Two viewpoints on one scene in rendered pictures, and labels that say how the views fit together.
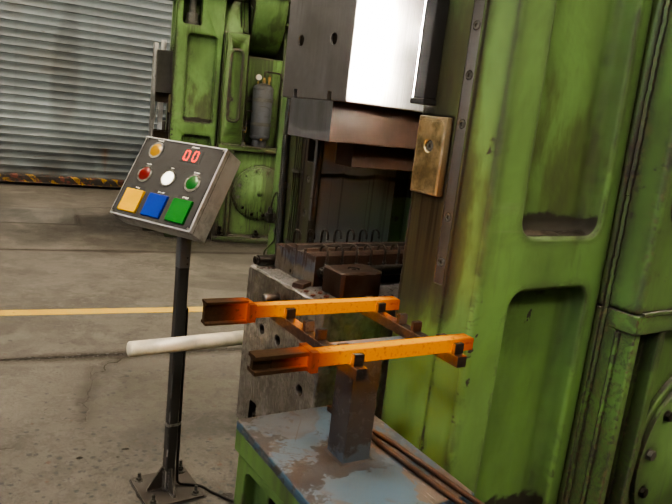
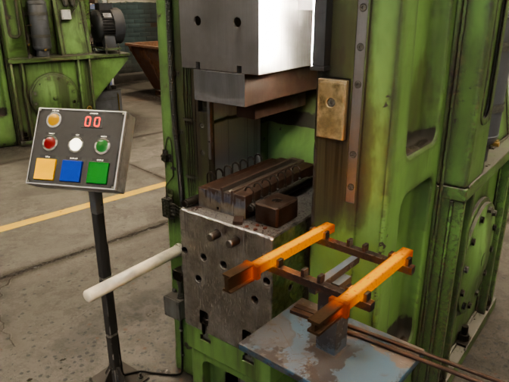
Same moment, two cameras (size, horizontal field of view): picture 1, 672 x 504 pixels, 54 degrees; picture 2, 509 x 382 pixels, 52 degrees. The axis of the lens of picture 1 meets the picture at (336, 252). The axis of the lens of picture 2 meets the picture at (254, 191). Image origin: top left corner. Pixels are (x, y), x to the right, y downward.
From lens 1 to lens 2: 56 cm
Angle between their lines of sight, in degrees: 19
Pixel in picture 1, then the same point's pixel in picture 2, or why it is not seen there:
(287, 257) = (212, 198)
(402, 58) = (288, 29)
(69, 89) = not seen: outside the picture
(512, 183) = (401, 125)
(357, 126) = (260, 89)
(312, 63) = (214, 41)
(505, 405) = not seen: hidden behind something
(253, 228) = not seen: hidden behind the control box
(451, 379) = (370, 267)
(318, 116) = (229, 86)
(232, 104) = (11, 21)
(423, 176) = (328, 126)
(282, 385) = (235, 297)
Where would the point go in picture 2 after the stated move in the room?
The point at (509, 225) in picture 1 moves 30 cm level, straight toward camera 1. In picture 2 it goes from (401, 154) to (442, 191)
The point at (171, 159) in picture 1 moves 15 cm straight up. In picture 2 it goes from (73, 126) to (67, 83)
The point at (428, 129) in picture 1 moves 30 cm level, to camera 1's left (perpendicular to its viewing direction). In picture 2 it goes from (329, 89) to (226, 95)
